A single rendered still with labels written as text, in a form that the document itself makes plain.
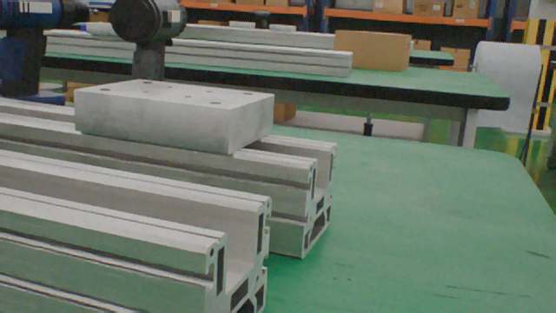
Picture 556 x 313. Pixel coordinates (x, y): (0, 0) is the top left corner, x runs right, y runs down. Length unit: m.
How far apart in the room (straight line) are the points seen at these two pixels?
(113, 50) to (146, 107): 1.78
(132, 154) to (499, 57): 3.58
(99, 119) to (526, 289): 0.40
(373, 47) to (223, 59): 0.68
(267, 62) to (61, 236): 1.77
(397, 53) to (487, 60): 1.60
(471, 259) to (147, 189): 0.30
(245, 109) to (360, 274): 0.17
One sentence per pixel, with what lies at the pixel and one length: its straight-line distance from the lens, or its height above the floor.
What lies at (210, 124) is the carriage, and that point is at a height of 0.89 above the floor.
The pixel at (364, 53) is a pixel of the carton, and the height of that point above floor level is 0.84.
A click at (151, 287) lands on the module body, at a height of 0.83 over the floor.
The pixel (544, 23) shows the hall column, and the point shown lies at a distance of 6.03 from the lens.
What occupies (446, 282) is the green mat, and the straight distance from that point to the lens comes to 0.50.
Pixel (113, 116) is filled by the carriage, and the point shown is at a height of 0.88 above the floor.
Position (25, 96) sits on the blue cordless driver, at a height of 0.85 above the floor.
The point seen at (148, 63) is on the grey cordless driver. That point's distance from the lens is 0.73.
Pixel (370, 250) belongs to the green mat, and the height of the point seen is 0.78.
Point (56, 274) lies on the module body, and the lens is 0.36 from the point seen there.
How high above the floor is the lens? 0.98
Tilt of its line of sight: 15 degrees down
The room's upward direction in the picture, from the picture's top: 4 degrees clockwise
